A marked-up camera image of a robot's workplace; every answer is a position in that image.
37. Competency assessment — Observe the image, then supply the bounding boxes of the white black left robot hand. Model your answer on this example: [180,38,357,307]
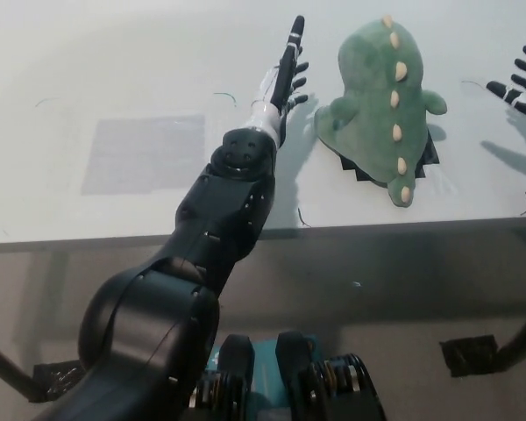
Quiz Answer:
[244,15,311,148]

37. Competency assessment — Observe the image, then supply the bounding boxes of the green plush dinosaur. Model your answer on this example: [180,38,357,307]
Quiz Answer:
[314,15,448,208]

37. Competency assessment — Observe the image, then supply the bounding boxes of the black tape patch on table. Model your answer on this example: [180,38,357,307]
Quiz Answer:
[337,131,440,183]

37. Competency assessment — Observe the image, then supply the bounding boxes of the grey translucent tape patch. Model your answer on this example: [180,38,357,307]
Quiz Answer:
[81,114,206,196]

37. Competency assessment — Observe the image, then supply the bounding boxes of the black table leg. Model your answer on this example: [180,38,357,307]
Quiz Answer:
[0,337,36,403]
[497,306,526,374]

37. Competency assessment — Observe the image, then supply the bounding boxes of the black teal robot body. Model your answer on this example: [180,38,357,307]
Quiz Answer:
[188,331,385,421]

